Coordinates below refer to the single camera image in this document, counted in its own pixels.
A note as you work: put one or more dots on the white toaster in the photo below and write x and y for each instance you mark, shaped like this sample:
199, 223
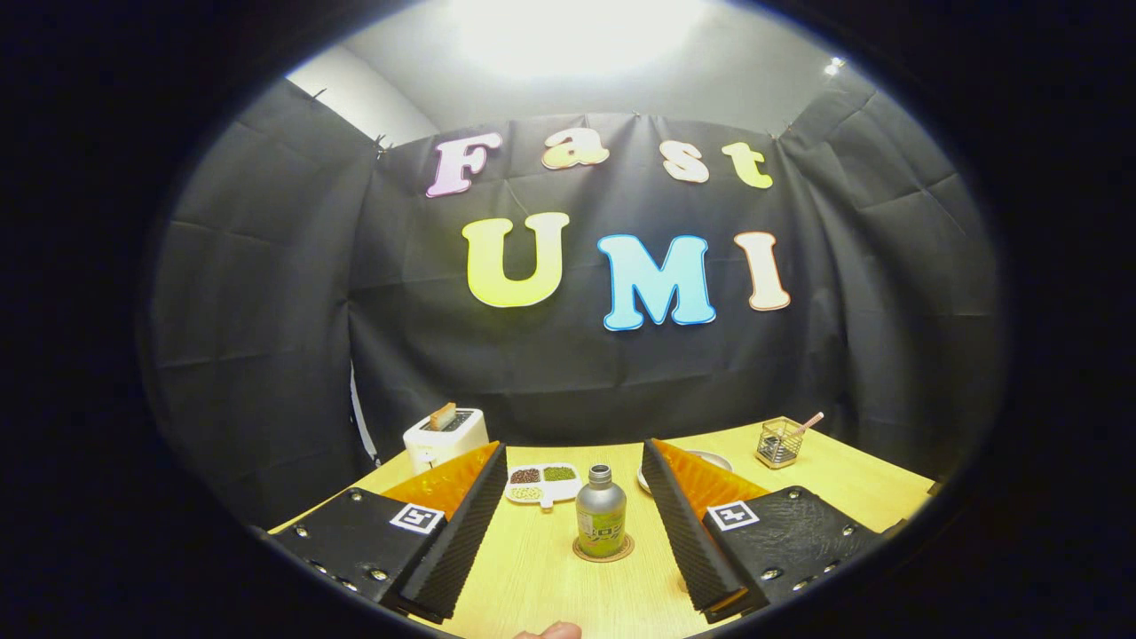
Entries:
439, 444

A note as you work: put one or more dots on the wooden table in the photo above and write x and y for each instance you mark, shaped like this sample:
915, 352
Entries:
550, 577

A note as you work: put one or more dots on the black backdrop cloth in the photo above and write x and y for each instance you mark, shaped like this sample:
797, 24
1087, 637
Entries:
426, 355

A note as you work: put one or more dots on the pink stick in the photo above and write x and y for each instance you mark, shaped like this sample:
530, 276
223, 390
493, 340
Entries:
810, 422

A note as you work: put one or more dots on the silver green juice bottle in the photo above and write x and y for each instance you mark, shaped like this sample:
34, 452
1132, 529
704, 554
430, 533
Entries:
601, 519

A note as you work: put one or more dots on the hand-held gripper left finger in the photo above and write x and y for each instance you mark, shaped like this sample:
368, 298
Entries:
457, 532

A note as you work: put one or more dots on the white round plate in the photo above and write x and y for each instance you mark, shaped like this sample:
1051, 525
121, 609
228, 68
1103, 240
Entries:
715, 460

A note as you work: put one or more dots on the toast slice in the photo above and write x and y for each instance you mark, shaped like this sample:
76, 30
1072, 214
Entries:
443, 415

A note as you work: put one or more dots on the round cork coaster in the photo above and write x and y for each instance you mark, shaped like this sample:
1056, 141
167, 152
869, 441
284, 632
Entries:
629, 548

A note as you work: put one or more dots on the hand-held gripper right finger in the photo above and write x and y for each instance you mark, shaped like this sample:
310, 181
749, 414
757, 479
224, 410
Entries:
683, 524

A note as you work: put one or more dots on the white divided dish with beans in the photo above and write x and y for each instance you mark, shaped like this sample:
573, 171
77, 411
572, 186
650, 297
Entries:
541, 486

